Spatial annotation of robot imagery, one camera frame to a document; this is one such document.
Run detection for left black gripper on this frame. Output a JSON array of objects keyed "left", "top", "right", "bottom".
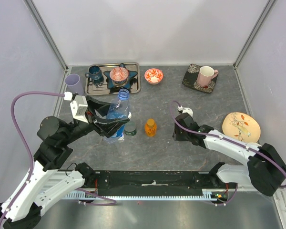
[{"left": 62, "top": 94, "right": 131, "bottom": 144}]

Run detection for blue label water bottle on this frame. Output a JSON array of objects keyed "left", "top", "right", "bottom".
[{"left": 104, "top": 89, "right": 130, "bottom": 144}]

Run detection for orange juice bottle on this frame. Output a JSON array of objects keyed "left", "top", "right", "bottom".
[{"left": 144, "top": 119, "right": 157, "bottom": 137}]

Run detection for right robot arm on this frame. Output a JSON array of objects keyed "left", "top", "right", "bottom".
[{"left": 173, "top": 113, "right": 286, "bottom": 196}]

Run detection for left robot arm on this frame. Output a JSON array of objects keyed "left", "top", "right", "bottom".
[{"left": 0, "top": 92, "right": 129, "bottom": 229}]

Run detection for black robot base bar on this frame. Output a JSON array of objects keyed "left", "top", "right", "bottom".
[{"left": 83, "top": 170, "right": 226, "bottom": 196}]

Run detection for clear bottle blue-white cap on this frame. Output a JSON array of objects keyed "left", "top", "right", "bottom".
[{"left": 118, "top": 133, "right": 124, "bottom": 143}]

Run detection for green label clear bottle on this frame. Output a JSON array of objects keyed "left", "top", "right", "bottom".
[{"left": 124, "top": 112, "right": 137, "bottom": 136}]

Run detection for blue star-shaped dish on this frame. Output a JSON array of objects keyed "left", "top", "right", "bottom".
[{"left": 103, "top": 63, "right": 138, "bottom": 90}]

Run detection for metal tray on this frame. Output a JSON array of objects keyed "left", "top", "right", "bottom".
[{"left": 85, "top": 62, "right": 141, "bottom": 96}]

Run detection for red patterned bowl on star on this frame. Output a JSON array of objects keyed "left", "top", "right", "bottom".
[{"left": 109, "top": 67, "right": 129, "bottom": 84}]

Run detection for dark blue mug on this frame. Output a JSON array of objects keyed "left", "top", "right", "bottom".
[{"left": 85, "top": 65, "right": 104, "bottom": 83}]

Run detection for lilac plastic cup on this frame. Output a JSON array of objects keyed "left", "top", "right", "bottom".
[{"left": 65, "top": 73, "right": 84, "bottom": 95}]

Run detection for black floral square plate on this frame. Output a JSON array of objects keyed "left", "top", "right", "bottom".
[{"left": 182, "top": 64, "right": 217, "bottom": 93}]

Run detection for beige bird plate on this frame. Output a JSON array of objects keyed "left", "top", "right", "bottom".
[{"left": 222, "top": 112, "right": 261, "bottom": 143}]

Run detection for orange floral bowl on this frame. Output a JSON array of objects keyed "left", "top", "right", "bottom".
[{"left": 144, "top": 68, "right": 163, "bottom": 85}]

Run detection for pink white mug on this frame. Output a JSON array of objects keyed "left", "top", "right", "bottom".
[{"left": 197, "top": 66, "right": 219, "bottom": 87}]

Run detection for white bowl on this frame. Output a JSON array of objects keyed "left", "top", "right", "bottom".
[{"left": 245, "top": 143, "right": 261, "bottom": 151}]

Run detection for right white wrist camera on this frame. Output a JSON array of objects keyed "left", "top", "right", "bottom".
[{"left": 177, "top": 105, "right": 193, "bottom": 117}]

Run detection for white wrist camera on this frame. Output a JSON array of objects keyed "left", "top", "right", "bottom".
[
  {"left": 70, "top": 95, "right": 88, "bottom": 123},
  {"left": 177, "top": 105, "right": 193, "bottom": 117}
]

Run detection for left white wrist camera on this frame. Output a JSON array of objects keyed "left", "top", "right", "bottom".
[{"left": 70, "top": 95, "right": 88, "bottom": 123}]

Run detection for white slotted cable duct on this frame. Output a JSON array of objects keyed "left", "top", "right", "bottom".
[{"left": 62, "top": 190, "right": 227, "bottom": 201}]

